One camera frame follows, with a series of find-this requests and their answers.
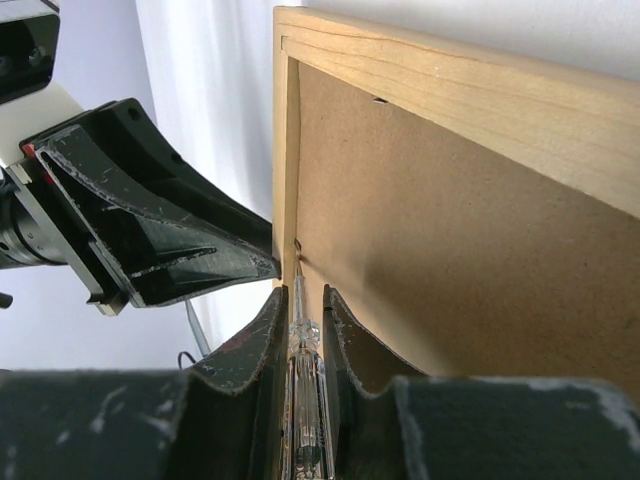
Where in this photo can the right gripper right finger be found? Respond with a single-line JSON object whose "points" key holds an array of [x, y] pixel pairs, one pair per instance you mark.
{"points": [[391, 421]]}

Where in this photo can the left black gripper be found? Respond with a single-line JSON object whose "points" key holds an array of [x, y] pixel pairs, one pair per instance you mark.
{"points": [[133, 219]]}

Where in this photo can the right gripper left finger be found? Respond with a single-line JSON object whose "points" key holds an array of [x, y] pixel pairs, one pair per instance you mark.
{"points": [[218, 419]]}

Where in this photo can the small metal tool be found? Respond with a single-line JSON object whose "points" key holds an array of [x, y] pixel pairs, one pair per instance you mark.
{"points": [[307, 451]]}

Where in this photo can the light wooden picture frame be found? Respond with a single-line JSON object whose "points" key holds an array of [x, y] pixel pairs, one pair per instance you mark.
{"points": [[478, 210]]}

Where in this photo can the aluminium front rail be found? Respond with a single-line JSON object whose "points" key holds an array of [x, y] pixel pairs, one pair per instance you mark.
{"points": [[197, 330]]}

